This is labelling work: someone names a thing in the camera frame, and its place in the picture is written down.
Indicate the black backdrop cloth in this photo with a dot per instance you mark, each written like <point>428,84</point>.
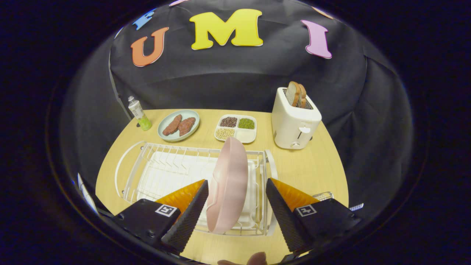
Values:
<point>239,81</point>

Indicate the toast slice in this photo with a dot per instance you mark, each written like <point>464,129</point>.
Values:
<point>292,94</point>
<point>303,96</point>

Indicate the white toaster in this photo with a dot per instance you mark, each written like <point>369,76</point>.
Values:
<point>290,125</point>

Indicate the pile of yellow beans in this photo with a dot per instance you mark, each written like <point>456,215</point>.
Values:
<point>225,133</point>

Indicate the light green plate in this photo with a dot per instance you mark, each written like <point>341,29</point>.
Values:
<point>192,113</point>

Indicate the red meat patty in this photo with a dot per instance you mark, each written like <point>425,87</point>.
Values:
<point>172,125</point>
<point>186,126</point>

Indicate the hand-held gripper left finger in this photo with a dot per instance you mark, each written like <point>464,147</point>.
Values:
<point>187,221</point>

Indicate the white divided tray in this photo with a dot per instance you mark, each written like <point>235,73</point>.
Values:
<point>245,136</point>

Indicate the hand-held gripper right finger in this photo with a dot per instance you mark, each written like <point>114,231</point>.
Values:
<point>287,221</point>

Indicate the pile of green beans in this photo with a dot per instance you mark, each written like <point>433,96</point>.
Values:
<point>246,123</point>

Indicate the white drain tray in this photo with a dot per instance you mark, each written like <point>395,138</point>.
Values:
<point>173,176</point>

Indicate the pink plate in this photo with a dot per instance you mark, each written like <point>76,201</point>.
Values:
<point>228,184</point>

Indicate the green clear bottle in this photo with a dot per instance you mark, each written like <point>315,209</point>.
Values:
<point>141,117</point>

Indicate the pile of red beans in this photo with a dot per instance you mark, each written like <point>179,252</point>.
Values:
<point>229,122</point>

